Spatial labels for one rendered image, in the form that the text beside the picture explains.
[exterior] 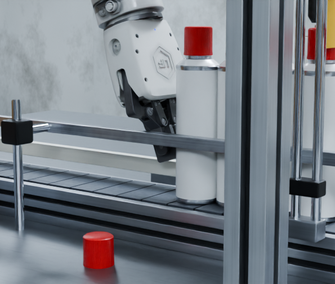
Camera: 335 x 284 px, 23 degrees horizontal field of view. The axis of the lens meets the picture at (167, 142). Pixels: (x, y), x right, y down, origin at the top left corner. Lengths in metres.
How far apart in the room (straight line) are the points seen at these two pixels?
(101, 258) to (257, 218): 0.21
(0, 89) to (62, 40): 1.01
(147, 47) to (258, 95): 0.28
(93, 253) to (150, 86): 0.21
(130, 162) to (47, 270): 0.25
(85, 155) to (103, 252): 0.27
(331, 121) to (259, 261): 0.19
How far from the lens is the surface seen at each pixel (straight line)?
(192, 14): 5.29
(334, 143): 0.88
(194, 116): 0.94
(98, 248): 0.88
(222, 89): 0.92
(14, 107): 1.02
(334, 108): 0.87
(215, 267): 0.89
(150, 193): 1.01
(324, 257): 0.85
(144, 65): 0.96
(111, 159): 1.10
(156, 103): 0.98
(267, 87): 0.72
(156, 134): 0.95
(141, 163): 1.07
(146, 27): 0.99
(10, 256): 0.95
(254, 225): 0.75
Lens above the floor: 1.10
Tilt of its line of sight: 9 degrees down
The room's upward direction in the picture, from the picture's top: straight up
